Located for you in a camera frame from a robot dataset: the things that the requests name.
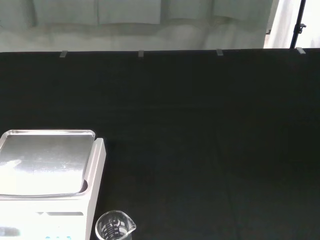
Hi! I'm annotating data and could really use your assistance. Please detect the black bench cloth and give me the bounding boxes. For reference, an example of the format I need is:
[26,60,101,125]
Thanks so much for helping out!
[0,47,320,240]

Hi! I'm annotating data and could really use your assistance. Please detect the white electronic balance steel pan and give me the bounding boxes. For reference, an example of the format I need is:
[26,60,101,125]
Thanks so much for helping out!
[0,129,106,240]

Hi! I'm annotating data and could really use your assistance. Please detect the black tripod pole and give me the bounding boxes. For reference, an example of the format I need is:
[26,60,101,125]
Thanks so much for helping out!
[289,0,308,49]

